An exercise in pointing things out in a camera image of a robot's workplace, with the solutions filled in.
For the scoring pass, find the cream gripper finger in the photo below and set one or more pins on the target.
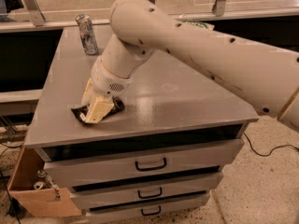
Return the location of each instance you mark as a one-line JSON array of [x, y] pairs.
[[99, 106], [89, 96]]

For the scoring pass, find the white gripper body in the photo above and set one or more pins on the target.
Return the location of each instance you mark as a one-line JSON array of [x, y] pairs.
[[105, 79]]

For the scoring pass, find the black rxbar chocolate bar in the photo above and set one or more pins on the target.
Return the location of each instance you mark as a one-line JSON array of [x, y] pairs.
[[81, 112]]

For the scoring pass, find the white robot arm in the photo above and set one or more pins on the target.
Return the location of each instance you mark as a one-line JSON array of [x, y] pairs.
[[265, 76]]

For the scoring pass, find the silver blue drink can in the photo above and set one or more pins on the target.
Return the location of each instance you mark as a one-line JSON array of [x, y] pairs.
[[86, 32]]

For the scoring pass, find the top grey drawer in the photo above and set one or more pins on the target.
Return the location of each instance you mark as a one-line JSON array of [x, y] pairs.
[[101, 169]]

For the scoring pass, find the grey drawer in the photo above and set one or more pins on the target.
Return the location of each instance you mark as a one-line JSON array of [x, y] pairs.
[[101, 169], [133, 210], [122, 194]]

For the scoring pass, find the grey drawer cabinet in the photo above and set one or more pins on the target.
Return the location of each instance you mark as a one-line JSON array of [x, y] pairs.
[[167, 105]]

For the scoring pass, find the bottom grey drawer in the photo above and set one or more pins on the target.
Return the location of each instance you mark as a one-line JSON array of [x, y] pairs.
[[133, 210]]

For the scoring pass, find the brown cardboard box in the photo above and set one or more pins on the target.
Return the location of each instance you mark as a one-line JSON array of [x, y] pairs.
[[45, 202]]

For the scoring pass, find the green snack chip bag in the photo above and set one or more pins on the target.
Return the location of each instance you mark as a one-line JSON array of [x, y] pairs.
[[200, 24]]

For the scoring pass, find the middle grey drawer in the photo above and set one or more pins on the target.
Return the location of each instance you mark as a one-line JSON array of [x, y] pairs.
[[122, 194]]

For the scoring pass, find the black top drawer handle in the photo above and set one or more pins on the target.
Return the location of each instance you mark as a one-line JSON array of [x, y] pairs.
[[150, 166]]

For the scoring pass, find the black drawer handle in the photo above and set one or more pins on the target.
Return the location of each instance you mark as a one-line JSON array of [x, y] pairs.
[[150, 166], [151, 211], [149, 193]]

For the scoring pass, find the black middle drawer handle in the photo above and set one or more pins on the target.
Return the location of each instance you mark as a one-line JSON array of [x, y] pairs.
[[149, 193]]

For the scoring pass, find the black bottom drawer handle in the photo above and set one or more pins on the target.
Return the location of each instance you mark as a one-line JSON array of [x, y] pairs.
[[151, 211]]

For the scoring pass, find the left metal railing bracket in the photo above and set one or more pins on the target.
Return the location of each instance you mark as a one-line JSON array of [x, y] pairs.
[[35, 14]]

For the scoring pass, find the right metal railing bracket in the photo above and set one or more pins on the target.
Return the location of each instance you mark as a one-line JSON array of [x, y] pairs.
[[219, 7]]

